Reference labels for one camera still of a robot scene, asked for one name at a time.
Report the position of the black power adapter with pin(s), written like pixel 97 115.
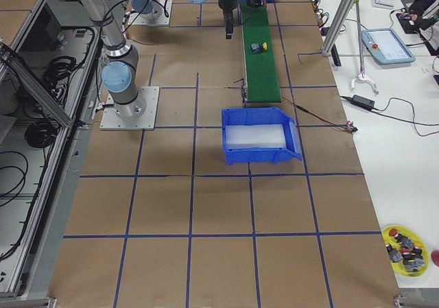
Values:
pixel 363 102

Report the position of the teach pendant tablet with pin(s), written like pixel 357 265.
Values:
pixel 386 47

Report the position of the green handled reach grabber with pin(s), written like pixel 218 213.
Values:
pixel 361 77

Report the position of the yellow push button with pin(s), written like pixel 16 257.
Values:
pixel 258 48

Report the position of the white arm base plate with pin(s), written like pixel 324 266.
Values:
pixel 139 115

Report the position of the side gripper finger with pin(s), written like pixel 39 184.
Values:
pixel 229 24

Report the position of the right-side blue plastic bin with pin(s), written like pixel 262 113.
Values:
pixel 259 135

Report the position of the yellow tray of buttons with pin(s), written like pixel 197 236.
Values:
pixel 406 251

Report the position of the side silver robot arm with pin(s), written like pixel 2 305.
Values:
pixel 118 76

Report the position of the green conveyor belt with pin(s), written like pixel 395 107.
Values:
pixel 261 75

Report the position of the aluminium frame post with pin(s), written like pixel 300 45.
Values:
pixel 335 27

